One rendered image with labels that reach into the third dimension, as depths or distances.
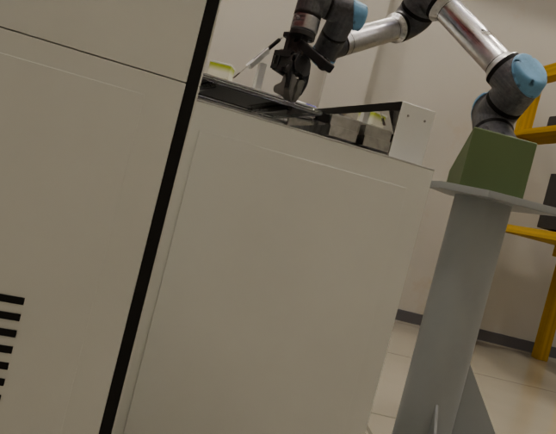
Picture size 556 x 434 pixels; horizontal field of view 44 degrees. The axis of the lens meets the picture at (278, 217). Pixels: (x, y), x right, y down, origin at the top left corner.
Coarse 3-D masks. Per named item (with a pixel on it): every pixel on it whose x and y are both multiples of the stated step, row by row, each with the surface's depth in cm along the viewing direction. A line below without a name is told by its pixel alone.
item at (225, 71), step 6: (210, 60) 216; (210, 66) 216; (216, 66) 216; (222, 66) 216; (228, 66) 216; (210, 72) 216; (216, 72) 216; (222, 72) 216; (228, 72) 216; (228, 78) 216
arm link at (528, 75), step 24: (408, 0) 212; (432, 0) 205; (456, 0) 204; (456, 24) 202; (480, 24) 200; (480, 48) 198; (504, 48) 197; (504, 72) 192; (528, 72) 189; (504, 96) 193; (528, 96) 191
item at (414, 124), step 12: (408, 108) 163; (420, 108) 164; (408, 120) 163; (420, 120) 165; (432, 120) 166; (396, 132) 163; (408, 132) 164; (420, 132) 165; (396, 144) 163; (408, 144) 164; (420, 144) 165; (396, 156) 164; (408, 156) 165; (420, 156) 166
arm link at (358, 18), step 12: (336, 0) 184; (348, 0) 185; (336, 12) 185; (348, 12) 185; (360, 12) 186; (324, 24) 192; (336, 24) 188; (348, 24) 187; (360, 24) 187; (336, 36) 190
